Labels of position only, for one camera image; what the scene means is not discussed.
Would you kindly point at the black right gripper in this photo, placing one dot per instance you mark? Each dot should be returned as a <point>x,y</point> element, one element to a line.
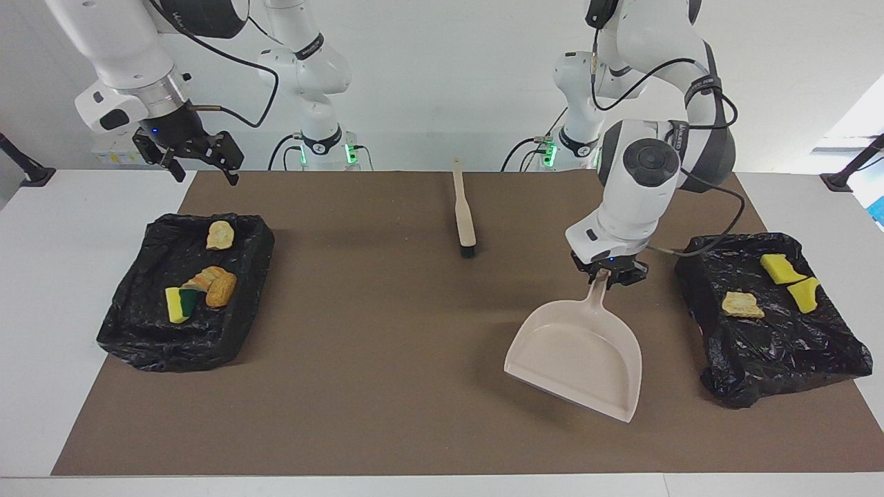
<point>183,134</point>

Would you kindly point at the brown bread roll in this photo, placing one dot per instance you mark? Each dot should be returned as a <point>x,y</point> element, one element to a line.
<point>221,291</point>

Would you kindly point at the white boxes by wall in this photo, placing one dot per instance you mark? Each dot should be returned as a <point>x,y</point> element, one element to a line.
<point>110,155</point>

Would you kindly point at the green and yellow sponge piece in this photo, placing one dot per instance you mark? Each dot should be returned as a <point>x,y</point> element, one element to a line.
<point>177,305</point>

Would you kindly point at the beige plastic dustpan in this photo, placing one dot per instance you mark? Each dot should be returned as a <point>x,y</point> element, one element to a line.
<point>580,352</point>

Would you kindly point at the black bag lined bin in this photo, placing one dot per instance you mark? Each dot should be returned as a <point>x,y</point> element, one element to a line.
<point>138,331</point>
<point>766,359</point>

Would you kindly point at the blue object at table edge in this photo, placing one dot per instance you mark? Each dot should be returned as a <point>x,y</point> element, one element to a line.
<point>878,210</point>

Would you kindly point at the black camera stand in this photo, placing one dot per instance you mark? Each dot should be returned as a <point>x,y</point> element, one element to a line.
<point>849,169</point>
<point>27,169</point>

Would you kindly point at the orange striped bread piece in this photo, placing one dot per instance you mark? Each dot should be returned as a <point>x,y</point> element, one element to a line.
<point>202,278</point>

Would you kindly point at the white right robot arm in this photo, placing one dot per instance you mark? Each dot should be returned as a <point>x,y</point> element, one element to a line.
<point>131,41</point>

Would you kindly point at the pale cream foam chunk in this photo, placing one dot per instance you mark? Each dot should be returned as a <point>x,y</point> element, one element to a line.
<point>219,235</point>
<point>742,305</point>

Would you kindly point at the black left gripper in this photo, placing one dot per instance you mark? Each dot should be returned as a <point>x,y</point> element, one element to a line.
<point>621,266</point>

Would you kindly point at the brown table mat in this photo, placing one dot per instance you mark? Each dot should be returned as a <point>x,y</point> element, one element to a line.
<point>345,414</point>

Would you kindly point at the beige hand brush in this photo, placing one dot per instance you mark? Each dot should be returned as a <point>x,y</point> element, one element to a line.
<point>464,214</point>

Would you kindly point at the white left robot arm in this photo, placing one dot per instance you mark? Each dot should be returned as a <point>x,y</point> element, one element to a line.
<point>635,200</point>

